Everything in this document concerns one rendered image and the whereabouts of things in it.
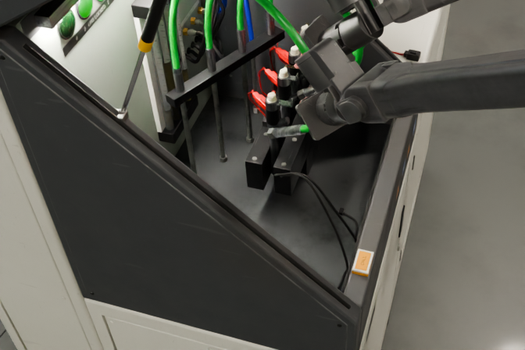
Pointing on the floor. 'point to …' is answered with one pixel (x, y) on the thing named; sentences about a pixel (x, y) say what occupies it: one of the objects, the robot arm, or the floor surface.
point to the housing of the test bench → (34, 253)
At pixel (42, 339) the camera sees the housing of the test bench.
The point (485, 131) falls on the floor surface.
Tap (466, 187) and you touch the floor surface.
